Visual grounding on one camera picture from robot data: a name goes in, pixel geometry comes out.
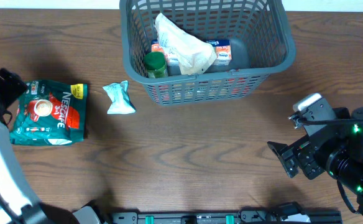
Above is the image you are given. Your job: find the light green snack packet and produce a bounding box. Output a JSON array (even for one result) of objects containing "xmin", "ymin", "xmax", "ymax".
[{"xmin": 103, "ymin": 80, "xmax": 136, "ymax": 114}]

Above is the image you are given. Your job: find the green lid jar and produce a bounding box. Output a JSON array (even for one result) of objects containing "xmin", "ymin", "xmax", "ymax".
[{"xmin": 144, "ymin": 52, "xmax": 168, "ymax": 78}]

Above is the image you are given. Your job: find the orange tissue multipack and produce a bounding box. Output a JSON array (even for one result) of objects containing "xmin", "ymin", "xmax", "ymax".
[{"xmin": 151, "ymin": 39, "xmax": 232, "ymax": 66}]

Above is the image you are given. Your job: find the green Nescafe coffee bag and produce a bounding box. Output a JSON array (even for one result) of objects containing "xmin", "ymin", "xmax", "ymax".
[{"xmin": 10, "ymin": 80, "xmax": 88, "ymax": 146}]

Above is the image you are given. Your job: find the grey plastic basket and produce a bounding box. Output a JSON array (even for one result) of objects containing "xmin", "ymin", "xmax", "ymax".
[{"xmin": 119, "ymin": 0, "xmax": 296, "ymax": 105}]

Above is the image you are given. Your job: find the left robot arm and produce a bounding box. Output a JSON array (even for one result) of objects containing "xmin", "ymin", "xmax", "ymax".
[{"xmin": 0, "ymin": 68, "xmax": 79, "ymax": 223}]

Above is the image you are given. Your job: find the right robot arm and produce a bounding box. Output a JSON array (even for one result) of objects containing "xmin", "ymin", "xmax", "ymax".
[{"xmin": 267, "ymin": 105, "xmax": 363, "ymax": 216}]

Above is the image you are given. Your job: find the beige brown snack bag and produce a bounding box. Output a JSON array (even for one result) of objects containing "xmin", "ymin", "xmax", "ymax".
[{"xmin": 154, "ymin": 13, "xmax": 217, "ymax": 75}]

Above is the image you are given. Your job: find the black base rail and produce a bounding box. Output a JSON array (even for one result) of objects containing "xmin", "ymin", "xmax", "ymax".
[{"xmin": 72, "ymin": 202, "xmax": 342, "ymax": 224}]

